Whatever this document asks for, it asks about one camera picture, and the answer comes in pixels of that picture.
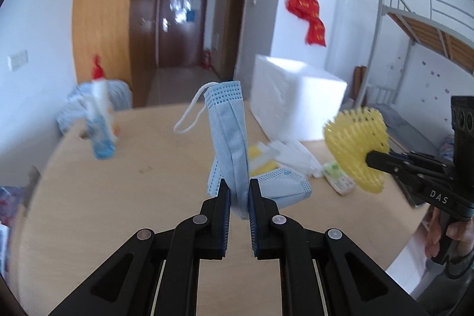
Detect green tissue packet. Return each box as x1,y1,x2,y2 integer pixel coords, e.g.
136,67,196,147
322,161,357,196

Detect patterned fabric magazine pile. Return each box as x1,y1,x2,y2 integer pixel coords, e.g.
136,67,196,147
1,186,23,273

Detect side room door frame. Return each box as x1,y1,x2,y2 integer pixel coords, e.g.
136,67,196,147
221,0,246,80

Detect wooden wardrobe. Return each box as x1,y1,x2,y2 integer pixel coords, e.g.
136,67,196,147
71,0,158,108

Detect red fire extinguisher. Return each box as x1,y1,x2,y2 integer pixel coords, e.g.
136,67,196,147
202,49,212,70

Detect white lotion pump bottle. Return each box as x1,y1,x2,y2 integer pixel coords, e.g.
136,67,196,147
92,54,119,144

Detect person right hand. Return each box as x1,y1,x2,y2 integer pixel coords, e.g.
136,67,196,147
423,208,474,261

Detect blue surgical face mask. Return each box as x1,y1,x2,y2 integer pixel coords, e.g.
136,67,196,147
174,81,250,220

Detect wall light switch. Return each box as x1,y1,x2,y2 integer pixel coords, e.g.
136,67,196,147
7,50,29,72

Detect red hanging bags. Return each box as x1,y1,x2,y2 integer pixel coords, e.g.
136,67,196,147
285,0,326,47

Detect blue spray bottle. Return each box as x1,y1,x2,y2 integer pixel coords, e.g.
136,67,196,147
85,98,115,160

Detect white styrofoam box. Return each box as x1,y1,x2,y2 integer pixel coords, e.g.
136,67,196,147
250,55,347,142

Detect yellow foam fruit net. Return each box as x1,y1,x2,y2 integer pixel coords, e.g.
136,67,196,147
248,142,280,177

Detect metal bunk bed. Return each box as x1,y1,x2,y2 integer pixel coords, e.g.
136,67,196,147
354,0,473,159

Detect dark brown entrance door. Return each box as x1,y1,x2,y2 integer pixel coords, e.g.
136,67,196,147
158,0,207,68

